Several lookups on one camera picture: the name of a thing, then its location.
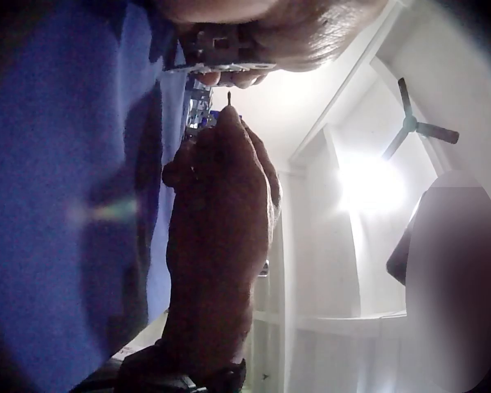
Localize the black wrist band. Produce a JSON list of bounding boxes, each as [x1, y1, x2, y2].
[[117, 339, 248, 393]]

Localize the bright ceiling lamp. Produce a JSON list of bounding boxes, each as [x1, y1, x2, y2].
[[338, 158, 410, 217]]

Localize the blue cloth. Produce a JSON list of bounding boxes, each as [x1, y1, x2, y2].
[[0, 0, 197, 393]]

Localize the grey metal part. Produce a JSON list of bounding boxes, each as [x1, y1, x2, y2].
[[163, 23, 277, 75]]

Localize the blue and silver part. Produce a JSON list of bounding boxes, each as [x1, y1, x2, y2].
[[183, 77, 219, 142]]

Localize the person's left hand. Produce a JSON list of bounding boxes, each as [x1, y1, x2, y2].
[[152, 0, 389, 89]]

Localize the person's right fingers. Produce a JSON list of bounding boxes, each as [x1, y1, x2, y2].
[[162, 108, 283, 197]]

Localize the person's left fingers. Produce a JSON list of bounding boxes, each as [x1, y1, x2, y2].
[[196, 69, 269, 89]]

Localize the ceiling fan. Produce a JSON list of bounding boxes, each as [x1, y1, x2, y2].
[[380, 77, 460, 161]]

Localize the person's right hand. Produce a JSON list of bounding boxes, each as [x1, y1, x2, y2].
[[162, 108, 284, 371]]

